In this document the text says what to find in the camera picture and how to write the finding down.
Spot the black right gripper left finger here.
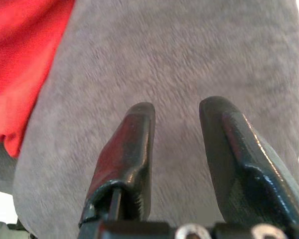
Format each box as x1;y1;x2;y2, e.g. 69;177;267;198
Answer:
78;102;156;226

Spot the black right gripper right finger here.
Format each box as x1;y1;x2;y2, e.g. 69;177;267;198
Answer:
198;96;299;227

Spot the red pillow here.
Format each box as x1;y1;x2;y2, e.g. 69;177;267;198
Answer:
0;0;75;159

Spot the grey fabric recliner sofa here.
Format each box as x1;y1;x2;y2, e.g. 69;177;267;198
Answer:
0;0;299;239

